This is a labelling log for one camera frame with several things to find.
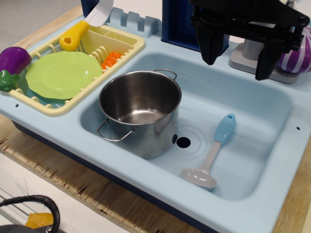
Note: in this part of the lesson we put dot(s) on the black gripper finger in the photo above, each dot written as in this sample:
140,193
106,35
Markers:
210,42
274,42

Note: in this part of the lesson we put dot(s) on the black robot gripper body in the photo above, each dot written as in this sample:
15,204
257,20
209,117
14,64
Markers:
240,17

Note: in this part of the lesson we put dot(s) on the stainless steel pot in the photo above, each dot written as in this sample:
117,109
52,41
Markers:
141,110

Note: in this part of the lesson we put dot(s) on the grey toy faucet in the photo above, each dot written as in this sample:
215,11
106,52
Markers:
245,58

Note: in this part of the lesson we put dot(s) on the purple striped toy ball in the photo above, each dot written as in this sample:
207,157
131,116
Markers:
297,62

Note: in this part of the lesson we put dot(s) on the dark blue back panel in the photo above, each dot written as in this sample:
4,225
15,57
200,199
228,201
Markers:
177,27

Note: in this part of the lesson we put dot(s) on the cream dish drying rack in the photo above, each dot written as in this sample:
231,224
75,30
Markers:
97,43

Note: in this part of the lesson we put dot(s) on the orange toy carrot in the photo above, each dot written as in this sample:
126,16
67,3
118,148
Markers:
110,60

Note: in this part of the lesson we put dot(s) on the light blue toy sink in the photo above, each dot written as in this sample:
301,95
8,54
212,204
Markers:
261,171

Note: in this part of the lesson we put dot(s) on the green plastic plate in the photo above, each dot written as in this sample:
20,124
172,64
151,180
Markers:
63,74

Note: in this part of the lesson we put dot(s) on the purple toy eggplant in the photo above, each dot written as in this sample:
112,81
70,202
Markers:
12,61

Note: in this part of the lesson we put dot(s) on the yellow tape piece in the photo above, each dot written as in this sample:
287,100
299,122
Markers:
37,220

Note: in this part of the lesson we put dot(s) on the blue handled white spoon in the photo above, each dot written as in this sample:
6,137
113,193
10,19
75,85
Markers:
201,176

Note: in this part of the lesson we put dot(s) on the yellow handled toy knife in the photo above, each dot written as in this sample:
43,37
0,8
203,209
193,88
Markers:
70,39

